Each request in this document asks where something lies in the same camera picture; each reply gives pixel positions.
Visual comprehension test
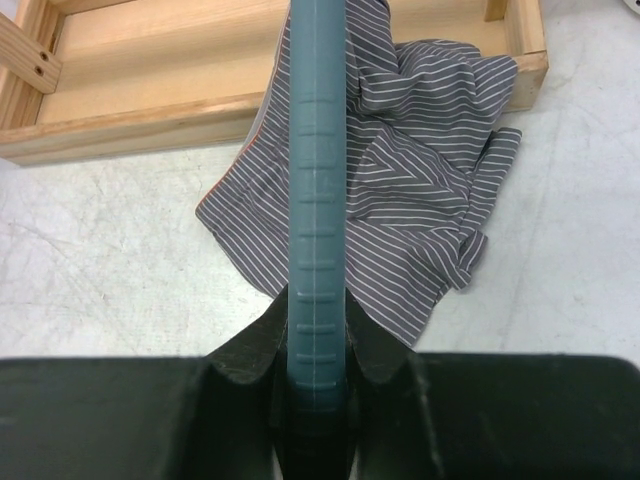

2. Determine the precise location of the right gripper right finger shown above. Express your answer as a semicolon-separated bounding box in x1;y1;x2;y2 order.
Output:
346;298;639;479

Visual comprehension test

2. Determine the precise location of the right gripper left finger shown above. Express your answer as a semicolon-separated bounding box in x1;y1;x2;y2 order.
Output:
1;295;287;479

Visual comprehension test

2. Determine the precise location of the teal hanger with striped underwear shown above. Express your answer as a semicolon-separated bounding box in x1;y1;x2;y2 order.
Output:
284;1;348;479

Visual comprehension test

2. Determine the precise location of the grey striped underwear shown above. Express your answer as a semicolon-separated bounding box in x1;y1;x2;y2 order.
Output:
196;1;521;346

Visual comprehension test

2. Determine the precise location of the wooden clothes rack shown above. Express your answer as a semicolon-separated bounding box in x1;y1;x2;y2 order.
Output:
1;1;549;165

